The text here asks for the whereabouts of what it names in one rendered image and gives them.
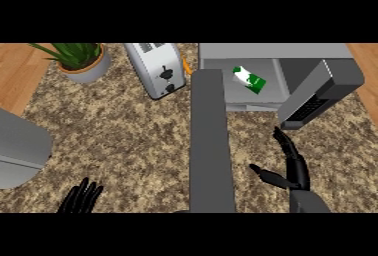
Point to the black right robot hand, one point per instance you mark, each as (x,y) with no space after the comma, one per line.
(296,166)

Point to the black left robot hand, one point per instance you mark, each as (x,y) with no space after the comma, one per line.
(82,200)

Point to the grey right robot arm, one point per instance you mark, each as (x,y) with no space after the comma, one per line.
(310,202)

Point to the grey microwave door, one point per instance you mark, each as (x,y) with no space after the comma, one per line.
(211,143)

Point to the grey microwave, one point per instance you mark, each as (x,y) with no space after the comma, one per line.
(296,80)

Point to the green and white milk carton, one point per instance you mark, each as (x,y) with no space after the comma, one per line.
(250,79)

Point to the grey rounded appliance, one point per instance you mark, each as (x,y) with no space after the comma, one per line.
(20,150)

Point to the orange carrot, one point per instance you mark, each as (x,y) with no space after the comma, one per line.
(187,66)

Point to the silver toaster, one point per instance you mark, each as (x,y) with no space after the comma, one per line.
(159,69)

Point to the green potted plant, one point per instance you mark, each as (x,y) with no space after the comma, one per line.
(79,60)

